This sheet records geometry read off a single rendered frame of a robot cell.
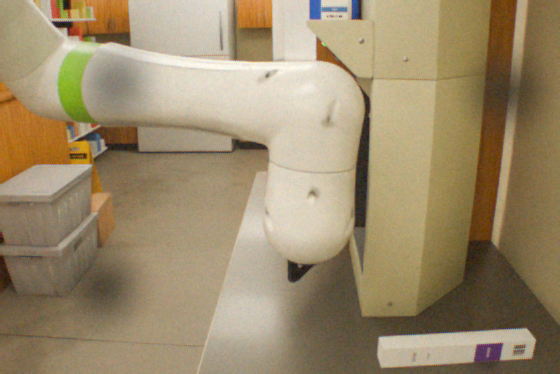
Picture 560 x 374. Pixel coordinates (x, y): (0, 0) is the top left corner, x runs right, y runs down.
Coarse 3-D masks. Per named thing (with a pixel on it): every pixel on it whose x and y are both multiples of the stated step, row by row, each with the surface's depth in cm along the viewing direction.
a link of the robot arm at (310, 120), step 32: (96, 64) 64; (128, 64) 62; (160, 64) 61; (192, 64) 60; (224, 64) 58; (256, 64) 57; (288, 64) 55; (320, 64) 54; (96, 96) 64; (128, 96) 62; (160, 96) 60; (192, 96) 58; (224, 96) 56; (256, 96) 54; (288, 96) 52; (320, 96) 51; (352, 96) 53; (192, 128) 62; (224, 128) 58; (256, 128) 56; (288, 128) 53; (320, 128) 52; (352, 128) 53; (288, 160) 54; (320, 160) 53; (352, 160) 56
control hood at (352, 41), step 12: (312, 24) 83; (324, 24) 83; (336, 24) 83; (348, 24) 83; (360, 24) 82; (372, 24) 82; (324, 36) 83; (336, 36) 83; (348, 36) 83; (360, 36) 83; (372, 36) 83; (336, 48) 84; (348, 48) 84; (360, 48) 84; (372, 48) 84; (348, 60) 84; (360, 60) 84; (372, 60) 85; (360, 72) 85; (372, 72) 85
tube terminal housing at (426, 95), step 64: (384, 0) 81; (448, 0) 82; (384, 64) 84; (448, 64) 86; (384, 128) 88; (448, 128) 91; (384, 192) 92; (448, 192) 97; (384, 256) 96; (448, 256) 103
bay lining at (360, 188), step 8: (360, 88) 114; (368, 104) 115; (368, 112) 115; (368, 120) 116; (368, 128) 117; (368, 136) 117; (360, 144) 118; (368, 144) 118; (360, 152) 119; (368, 152) 118; (360, 160) 119; (368, 160) 119; (360, 168) 120; (360, 176) 120; (360, 184) 121; (360, 192) 122; (360, 200) 122; (360, 208) 123; (360, 216) 124; (360, 224) 124
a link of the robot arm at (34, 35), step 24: (0, 0) 57; (24, 0) 61; (0, 24) 58; (24, 24) 61; (48, 24) 66; (0, 48) 60; (24, 48) 62; (48, 48) 65; (0, 72) 64; (24, 72) 65
